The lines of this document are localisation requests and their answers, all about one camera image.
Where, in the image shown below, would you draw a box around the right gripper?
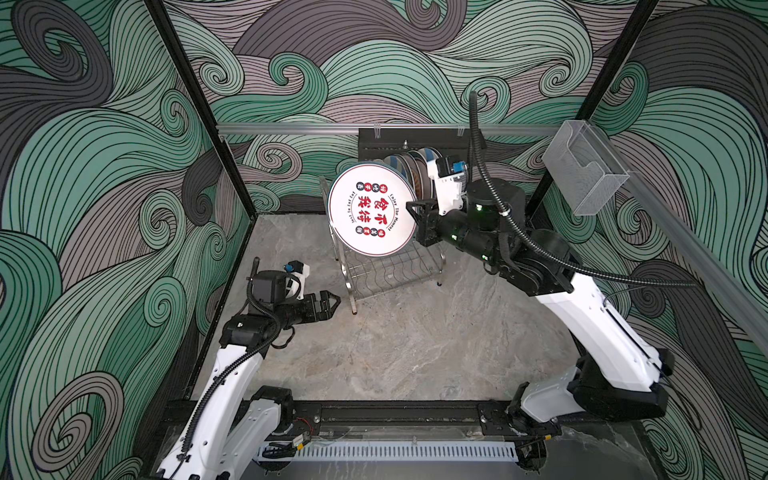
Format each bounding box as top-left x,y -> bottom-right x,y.
415,191 -> 518,267

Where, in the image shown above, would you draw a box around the white plate red characters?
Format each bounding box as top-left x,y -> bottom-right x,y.
327,163 -> 416,257

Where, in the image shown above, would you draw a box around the blue striped plate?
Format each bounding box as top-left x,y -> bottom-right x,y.
418,147 -> 450,177
383,154 -> 411,181

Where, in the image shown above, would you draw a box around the orange sunburst plate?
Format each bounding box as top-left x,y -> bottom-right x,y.
408,150 -> 433,200

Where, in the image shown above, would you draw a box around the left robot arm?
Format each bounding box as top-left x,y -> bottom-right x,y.
151,290 -> 341,479

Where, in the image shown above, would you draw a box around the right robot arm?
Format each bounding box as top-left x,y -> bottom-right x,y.
406,181 -> 674,423

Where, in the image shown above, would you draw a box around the steel wire dish rack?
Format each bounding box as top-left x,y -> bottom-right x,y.
319,173 -> 448,314

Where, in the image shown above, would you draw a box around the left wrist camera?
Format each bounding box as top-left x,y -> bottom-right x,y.
246,257 -> 311,305

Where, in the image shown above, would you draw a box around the black wall shelf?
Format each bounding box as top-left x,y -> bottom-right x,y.
356,126 -> 471,163

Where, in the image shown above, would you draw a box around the white slotted cable duct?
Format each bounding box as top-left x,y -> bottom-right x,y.
254,441 -> 518,463

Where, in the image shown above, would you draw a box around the clear acrylic wall holder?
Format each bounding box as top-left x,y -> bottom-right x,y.
542,120 -> 629,217

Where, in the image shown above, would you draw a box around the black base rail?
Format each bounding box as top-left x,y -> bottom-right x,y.
257,398 -> 637,428

